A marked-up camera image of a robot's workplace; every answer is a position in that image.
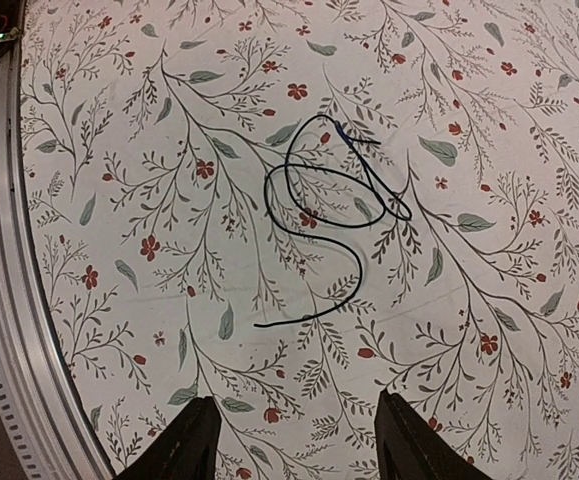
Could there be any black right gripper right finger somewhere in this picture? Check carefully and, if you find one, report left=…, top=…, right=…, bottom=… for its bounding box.
left=374, top=390, right=490, bottom=480

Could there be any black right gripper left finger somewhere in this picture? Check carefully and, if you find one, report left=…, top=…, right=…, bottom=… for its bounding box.
left=116, top=396, right=221, bottom=480

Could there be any dark blue cable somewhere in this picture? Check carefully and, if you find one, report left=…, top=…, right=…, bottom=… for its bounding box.
left=253, top=114, right=414, bottom=329

